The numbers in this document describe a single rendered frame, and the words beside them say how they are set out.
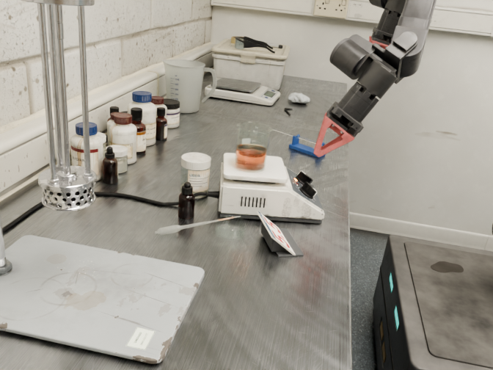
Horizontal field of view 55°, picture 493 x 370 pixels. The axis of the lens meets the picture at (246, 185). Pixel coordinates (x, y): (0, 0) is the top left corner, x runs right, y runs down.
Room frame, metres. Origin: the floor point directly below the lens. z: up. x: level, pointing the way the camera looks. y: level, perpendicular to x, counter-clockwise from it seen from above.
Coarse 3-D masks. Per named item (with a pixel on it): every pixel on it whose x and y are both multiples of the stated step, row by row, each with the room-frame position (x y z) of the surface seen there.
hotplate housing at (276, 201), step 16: (288, 176) 0.87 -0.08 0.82; (208, 192) 0.83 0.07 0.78; (224, 192) 0.79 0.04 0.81; (240, 192) 0.79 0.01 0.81; (256, 192) 0.79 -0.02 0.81; (272, 192) 0.79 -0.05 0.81; (288, 192) 0.80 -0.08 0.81; (224, 208) 0.79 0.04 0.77; (240, 208) 0.79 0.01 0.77; (256, 208) 0.79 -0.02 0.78; (272, 208) 0.80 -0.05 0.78; (288, 208) 0.80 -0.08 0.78; (304, 208) 0.80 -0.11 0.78; (320, 208) 0.81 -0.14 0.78
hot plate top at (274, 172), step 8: (224, 160) 0.87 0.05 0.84; (232, 160) 0.87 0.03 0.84; (272, 160) 0.89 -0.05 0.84; (280, 160) 0.90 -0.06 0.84; (224, 168) 0.82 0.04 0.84; (232, 168) 0.83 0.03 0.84; (272, 168) 0.85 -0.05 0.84; (280, 168) 0.85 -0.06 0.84; (224, 176) 0.80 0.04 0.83; (232, 176) 0.79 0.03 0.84; (240, 176) 0.80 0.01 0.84; (248, 176) 0.80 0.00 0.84; (256, 176) 0.80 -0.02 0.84; (264, 176) 0.80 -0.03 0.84; (272, 176) 0.81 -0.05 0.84; (280, 176) 0.81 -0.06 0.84
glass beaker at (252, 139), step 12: (240, 132) 0.83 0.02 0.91; (252, 132) 0.81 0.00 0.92; (264, 132) 0.82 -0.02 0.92; (240, 144) 0.82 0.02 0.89; (252, 144) 0.81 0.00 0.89; (264, 144) 0.82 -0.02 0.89; (240, 156) 0.82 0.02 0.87; (252, 156) 0.81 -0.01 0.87; (264, 156) 0.83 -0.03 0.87; (240, 168) 0.82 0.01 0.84; (252, 168) 0.81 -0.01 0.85; (264, 168) 0.83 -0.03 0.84
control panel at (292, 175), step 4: (288, 172) 0.90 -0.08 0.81; (292, 172) 0.92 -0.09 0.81; (292, 176) 0.89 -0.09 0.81; (292, 180) 0.86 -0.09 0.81; (292, 184) 0.83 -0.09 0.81; (296, 184) 0.85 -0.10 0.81; (300, 184) 0.87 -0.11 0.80; (312, 184) 0.92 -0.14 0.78; (296, 188) 0.83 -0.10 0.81; (296, 192) 0.81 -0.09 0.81; (300, 192) 0.82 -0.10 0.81; (304, 196) 0.82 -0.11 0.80; (316, 196) 0.86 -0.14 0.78; (312, 200) 0.82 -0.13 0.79; (316, 200) 0.84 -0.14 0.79; (316, 204) 0.82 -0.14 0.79; (320, 204) 0.83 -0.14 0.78
